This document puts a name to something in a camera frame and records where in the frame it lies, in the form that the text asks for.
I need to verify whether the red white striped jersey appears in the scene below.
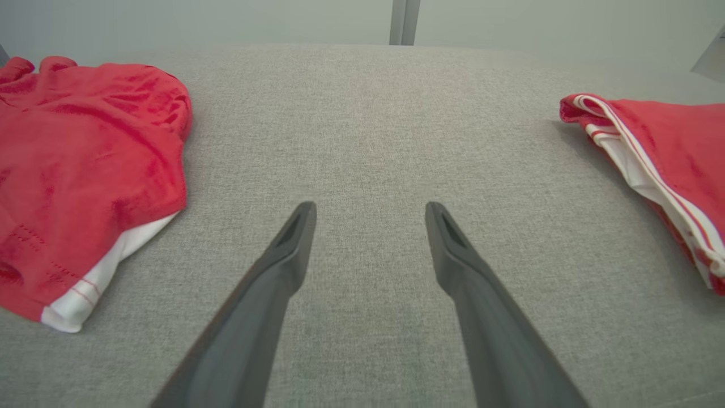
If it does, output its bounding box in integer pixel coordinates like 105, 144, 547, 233
560, 93, 725, 297
0, 56, 193, 334

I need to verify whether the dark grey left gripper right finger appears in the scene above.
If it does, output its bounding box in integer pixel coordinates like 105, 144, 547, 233
425, 201, 590, 408

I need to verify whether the grey fabric sofa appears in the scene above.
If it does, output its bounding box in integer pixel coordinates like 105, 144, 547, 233
0, 42, 725, 408

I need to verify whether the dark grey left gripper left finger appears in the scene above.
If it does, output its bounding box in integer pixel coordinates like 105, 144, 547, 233
150, 201, 318, 408

